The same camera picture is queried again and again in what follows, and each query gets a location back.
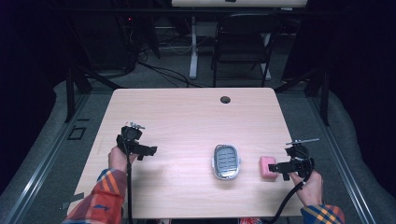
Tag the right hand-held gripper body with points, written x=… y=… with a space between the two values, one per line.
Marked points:
x=300 y=163

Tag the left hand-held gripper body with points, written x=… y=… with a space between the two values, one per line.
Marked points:
x=130 y=133

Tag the pink soap bar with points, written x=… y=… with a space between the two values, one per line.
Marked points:
x=267 y=168

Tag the grey oval soap dish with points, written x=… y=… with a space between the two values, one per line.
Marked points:
x=226 y=161

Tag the person's left hand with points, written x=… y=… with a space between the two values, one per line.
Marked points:
x=118 y=160

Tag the person's right hand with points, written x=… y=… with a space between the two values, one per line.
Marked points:
x=311 y=189

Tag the black tape square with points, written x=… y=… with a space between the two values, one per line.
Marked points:
x=76 y=133

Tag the person's red patterned clothing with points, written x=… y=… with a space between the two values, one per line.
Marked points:
x=249 y=221

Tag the black metal stand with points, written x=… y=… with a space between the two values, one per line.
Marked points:
x=324 y=99
x=70 y=93

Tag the grey tape strip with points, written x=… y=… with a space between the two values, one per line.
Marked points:
x=73 y=200

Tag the white desk leg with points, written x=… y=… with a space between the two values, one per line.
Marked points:
x=193 y=49

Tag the black folding chair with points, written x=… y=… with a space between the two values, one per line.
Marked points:
x=243 y=43

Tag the aluminium floor rail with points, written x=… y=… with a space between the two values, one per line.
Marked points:
x=342 y=161
x=46 y=161

